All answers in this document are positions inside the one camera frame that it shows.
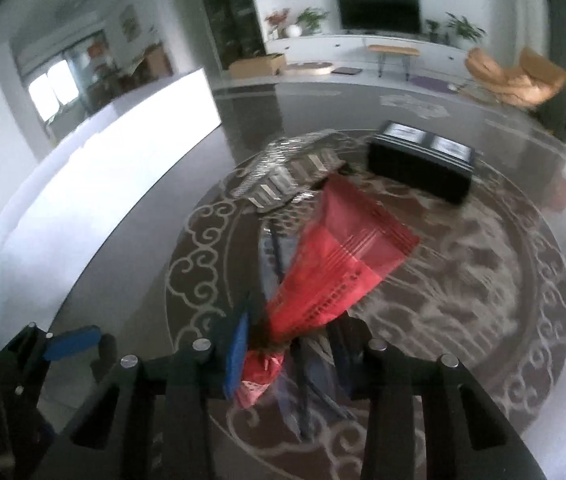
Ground tan lounge chair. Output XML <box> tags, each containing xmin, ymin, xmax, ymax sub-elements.
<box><xmin>464</xmin><ymin>46</ymin><xmax>566</xmax><ymax>111</ymax></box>

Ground glass desktop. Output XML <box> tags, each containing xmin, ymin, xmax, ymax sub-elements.
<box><xmin>0</xmin><ymin>85</ymin><xmax>566</xmax><ymax>480</ymax></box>

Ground round wooden tray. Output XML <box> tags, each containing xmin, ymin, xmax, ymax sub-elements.
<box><xmin>285</xmin><ymin>61</ymin><xmax>335</xmax><ymax>77</ymax></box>

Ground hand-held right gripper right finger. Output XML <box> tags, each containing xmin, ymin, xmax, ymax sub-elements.
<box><xmin>330</xmin><ymin>317</ymin><xmax>548</xmax><ymax>480</ymax></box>

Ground silver sequin bow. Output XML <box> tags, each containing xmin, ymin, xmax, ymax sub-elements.
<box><xmin>230</xmin><ymin>132</ymin><xmax>349</xmax><ymax>213</ymax></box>

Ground black television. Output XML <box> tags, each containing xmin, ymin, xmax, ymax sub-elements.
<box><xmin>335</xmin><ymin>0</ymin><xmax>423</xmax><ymax>36</ymax></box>

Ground wall painting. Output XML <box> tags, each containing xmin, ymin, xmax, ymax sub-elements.
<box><xmin>119</xmin><ymin>5</ymin><xmax>140</xmax><ymax>41</ymax></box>

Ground light wooden chair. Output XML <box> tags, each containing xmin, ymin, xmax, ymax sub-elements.
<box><xmin>140</xmin><ymin>42</ymin><xmax>174</xmax><ymax>78</ymax></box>

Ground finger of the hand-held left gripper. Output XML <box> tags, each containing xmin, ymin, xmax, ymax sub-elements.
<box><xmin>0</xmin><ymin>324</ymin><xmax>102</xmax><ymax>411</ymax></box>
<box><xmin>90</xmin><ymin>334</ymin><xmax>119</xmax><ymax>381</ymax></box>

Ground dark glass cabinet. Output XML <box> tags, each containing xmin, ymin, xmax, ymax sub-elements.
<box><xmin>195</xmin><ymin>0</ymin><xmax>266</xmax><ymax>68</ymax></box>

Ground large leafy potted plant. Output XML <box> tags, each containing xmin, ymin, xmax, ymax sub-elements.
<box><xmin>444</xmin><ymin>12</ymin><xmax>486</xmax><ymax>48</ymax></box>

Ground purple floor mat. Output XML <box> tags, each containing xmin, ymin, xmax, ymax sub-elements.
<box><xmin>408</xmin><ymin>75</ymin><xmax>456</xmax><ymax>92</ymax></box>

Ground white television cabinet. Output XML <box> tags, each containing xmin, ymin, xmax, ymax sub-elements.
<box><xmin>263</xmin><ymin>32</ymin><xmax>478</xmax><ymax>78</ymax></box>

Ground red flower bouquet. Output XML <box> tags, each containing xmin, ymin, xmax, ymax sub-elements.
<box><xmin>264</xmin><ymin>8</ymin><xmax>291</xmax><ymax>40</ymax></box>

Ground red plastic bag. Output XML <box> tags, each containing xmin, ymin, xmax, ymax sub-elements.
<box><xmin>235</xmin><ymin>176</ymin><xmax>421</xmax><ymax>408</ymax></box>

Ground patterned round rug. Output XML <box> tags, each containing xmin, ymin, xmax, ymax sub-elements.
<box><xmin>163</xmin><ymin>127</ymin><xmax>566</xmax><ymax>480</ymax></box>

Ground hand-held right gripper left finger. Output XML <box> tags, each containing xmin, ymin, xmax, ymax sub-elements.
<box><xmin>38</xmin><ymin>305</ymin><xmax>253</xmax><ymax>480</ymax></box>

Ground black cardboard box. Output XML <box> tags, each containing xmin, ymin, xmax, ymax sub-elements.
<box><xmin>367</xmin><ymin>120</ymin><xmax>476</xmax><ymax>206</ymax></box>

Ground blue grey cloth item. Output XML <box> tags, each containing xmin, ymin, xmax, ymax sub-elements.
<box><xmin>258</xmin><ymin>220</ymin><xmax>359</xmax><ymax>441</ymax></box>

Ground green potted plant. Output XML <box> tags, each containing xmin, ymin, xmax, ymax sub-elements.
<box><xmin>295</xmin><ymin>7</ymin><xmax>330</xmax><ymax>36</ymax></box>

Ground wooden stool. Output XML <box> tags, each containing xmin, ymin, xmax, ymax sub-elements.
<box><xmin>367</xmin><ymin>44</ymin><xmax>421</xmax><ymax>81</ymax></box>

